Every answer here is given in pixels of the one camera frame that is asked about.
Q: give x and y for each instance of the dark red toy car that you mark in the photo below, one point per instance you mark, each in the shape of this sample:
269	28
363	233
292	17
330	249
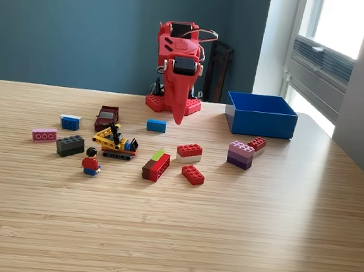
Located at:
106	115

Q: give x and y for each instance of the yellow toy digger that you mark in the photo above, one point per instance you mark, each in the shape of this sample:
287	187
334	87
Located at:
111	141

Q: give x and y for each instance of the black brick stack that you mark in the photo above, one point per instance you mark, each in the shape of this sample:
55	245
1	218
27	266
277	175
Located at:
70	147

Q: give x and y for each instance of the blue plastic bin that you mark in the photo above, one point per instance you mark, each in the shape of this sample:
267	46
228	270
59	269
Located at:
263	124

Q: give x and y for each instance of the black table clamp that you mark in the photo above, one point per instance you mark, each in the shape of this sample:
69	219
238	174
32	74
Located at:
157	87

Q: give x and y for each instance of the plain blue brick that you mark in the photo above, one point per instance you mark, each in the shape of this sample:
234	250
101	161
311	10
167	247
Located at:
156	126

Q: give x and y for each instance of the black chair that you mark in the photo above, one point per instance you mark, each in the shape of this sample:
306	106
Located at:
221	74

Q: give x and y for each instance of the large red and white brick stack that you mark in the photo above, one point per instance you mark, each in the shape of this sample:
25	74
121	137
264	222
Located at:
189	153

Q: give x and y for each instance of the brown red green brick stack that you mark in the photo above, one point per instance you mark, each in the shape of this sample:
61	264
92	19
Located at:
154	169

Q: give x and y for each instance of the flat red brick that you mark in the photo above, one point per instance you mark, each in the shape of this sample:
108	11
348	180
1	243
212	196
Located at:
193	175

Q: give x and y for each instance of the pink and purple brick stack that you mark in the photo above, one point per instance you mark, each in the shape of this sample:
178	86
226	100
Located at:
240	155

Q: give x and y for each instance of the small red and white brick stack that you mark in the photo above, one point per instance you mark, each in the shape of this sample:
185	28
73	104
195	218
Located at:
258	144

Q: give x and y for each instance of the toy figure red shirt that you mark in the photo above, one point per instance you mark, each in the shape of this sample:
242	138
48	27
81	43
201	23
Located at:
90	164

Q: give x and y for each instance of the blue and white brick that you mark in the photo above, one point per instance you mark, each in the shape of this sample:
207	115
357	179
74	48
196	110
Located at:
70	123

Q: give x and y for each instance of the grey ventilation unit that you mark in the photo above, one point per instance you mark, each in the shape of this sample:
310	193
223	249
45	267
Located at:
319	73

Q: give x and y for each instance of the window with white frame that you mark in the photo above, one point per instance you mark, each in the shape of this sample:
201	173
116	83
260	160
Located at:
336	19

